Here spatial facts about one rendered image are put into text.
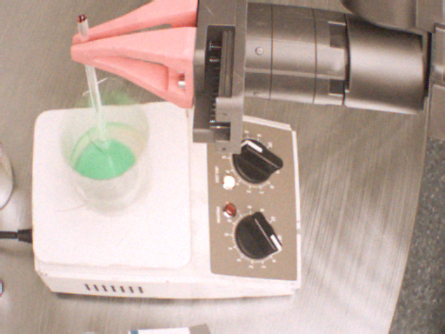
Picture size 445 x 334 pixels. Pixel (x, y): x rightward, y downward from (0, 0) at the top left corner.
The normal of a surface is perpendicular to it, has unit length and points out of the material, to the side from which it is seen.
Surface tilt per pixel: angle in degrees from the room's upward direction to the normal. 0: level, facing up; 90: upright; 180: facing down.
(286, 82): 62
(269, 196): 30
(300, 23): 8
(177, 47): 21
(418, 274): 0
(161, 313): 0
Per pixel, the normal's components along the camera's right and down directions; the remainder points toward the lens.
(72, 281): 0.03, 0.94
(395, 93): -0.04, 0.69
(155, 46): -0.36, -0.35
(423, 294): 0.00, -0.35
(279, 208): 0.50, -0.32
